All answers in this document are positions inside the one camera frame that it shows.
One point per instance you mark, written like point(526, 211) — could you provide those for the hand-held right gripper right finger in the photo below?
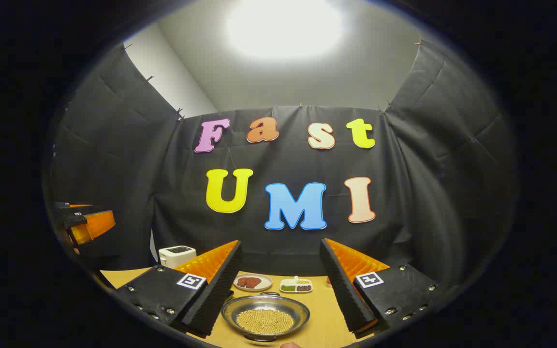
point(344, 290)

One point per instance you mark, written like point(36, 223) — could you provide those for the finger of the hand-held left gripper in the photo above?
point(68, 206)
point(97, 224)

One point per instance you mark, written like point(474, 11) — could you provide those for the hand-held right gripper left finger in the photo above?
point(215, 295)

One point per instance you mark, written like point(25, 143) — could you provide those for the stainless steel pot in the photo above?
point(264, 303)

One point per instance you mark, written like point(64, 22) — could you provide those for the red meat slices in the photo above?
point(248, 282)

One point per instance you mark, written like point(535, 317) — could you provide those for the white divided bean dish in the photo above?
point(296, 285)

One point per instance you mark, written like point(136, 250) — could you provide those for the white round plate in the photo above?
point(265, 285)

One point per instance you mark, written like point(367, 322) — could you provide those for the white toaster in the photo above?
point(176, 256)

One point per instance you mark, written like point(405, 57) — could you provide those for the yellow soybeans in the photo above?
point(265, 321)

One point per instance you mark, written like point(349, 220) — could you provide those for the black backdrop cloth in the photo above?
point(288, 159)

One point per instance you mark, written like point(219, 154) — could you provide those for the bright ceiling light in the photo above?
point(283, 26)

